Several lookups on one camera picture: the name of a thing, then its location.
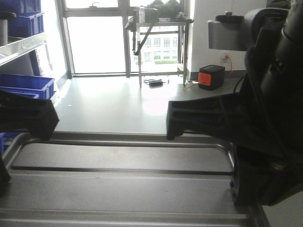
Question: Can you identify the small silver ribbed tray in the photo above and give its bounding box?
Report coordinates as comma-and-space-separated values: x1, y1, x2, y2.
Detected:
0, 132, 269, 227

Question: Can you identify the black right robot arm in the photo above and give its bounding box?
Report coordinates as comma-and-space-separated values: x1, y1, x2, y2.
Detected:
167, 0, 303, 206

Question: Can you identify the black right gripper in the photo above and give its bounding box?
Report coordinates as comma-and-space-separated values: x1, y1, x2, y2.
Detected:
167, 93, 303, 206

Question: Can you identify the black orange power box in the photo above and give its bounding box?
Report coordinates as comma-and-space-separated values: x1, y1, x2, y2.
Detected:
198, 65, 225, 90

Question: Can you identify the steel table by window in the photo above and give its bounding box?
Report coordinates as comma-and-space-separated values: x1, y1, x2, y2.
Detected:
125, 0, 194, 88

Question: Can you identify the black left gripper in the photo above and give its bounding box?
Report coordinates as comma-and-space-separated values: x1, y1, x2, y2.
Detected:
0, 91, 59, 183

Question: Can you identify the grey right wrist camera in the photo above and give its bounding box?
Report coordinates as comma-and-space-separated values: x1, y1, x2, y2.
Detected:
207, 8, 288, 51

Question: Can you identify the white shelf with bins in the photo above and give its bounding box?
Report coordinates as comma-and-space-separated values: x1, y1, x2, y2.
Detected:
0, 0, 55, 152

